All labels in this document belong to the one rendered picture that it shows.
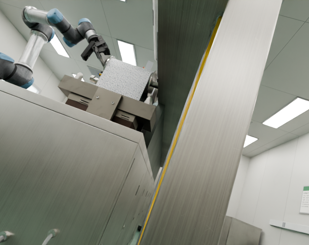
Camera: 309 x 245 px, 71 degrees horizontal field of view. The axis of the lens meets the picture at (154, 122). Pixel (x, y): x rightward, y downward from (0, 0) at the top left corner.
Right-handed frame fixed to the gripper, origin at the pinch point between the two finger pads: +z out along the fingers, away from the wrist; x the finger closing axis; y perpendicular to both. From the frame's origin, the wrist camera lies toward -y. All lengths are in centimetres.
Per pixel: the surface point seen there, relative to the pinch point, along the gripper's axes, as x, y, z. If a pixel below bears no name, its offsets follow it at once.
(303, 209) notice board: 259, 183, 199
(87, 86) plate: -27.9, -11.4, 24.7
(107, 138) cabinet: -34, -13, 50
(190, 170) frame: -85, -4, 74
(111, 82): -8.1, -0.9, 15.7
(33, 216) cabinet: -34, -43, 62
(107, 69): -8.1, 0.3, 7.9
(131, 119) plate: -27, -2, 46
